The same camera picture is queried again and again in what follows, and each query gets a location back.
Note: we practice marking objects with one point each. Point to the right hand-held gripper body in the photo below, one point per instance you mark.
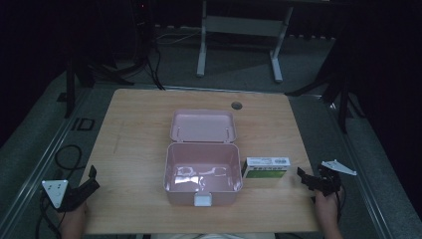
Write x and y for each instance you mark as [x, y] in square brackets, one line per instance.
[328, 181]

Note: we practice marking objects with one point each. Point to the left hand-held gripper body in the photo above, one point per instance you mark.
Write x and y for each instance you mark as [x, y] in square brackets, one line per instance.
[55, 192]

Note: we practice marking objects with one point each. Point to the white and green medicine box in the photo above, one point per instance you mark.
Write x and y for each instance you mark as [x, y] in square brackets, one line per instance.
[265, 174]

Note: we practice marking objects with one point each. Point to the pink plastic box with lid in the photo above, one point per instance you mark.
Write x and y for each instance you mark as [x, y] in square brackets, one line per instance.
[202, 159]

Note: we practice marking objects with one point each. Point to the person's right hand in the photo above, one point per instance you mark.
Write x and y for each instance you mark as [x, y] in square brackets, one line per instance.
[326, 205]

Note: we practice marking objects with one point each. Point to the person's left hand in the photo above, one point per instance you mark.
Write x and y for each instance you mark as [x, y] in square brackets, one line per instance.
[74, 217]

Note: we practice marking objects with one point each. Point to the black metal stand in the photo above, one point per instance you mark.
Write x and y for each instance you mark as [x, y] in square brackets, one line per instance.
[338, 83]
[79, 71]

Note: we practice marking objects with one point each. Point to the white metal desk frame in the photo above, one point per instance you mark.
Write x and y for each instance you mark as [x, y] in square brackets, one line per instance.
[244, 26]

